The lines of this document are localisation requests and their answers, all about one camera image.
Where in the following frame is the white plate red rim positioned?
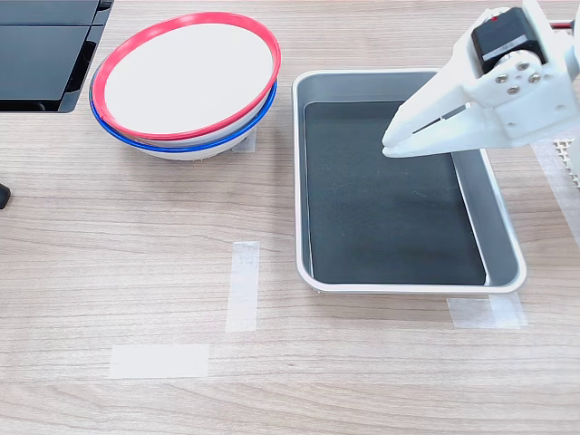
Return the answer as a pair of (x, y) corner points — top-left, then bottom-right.
(92, 12), (282, 142)

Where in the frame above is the pale perforated plate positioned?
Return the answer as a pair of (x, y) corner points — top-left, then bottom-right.
(553, 138), (580, 191)

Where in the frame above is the long clear tape strip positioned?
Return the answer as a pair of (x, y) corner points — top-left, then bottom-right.
(225, 241), (261, 334)
(530, 140), (580, 250)

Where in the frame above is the steel tray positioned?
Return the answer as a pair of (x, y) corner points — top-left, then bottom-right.
(291, 67), (528, 295)

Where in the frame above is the black mat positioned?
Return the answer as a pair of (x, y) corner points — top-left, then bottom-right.
(303, 100), (488, 286)

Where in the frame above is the white plate blue rim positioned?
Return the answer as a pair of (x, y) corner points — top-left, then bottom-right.
(89, 67), (279, 162)

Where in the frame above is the wide clear tape patch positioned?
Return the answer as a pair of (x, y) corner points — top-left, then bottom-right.
(108, 343), (211, 380)

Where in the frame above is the black flat device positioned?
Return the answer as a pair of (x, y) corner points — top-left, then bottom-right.
(0, 0), (115, 114)

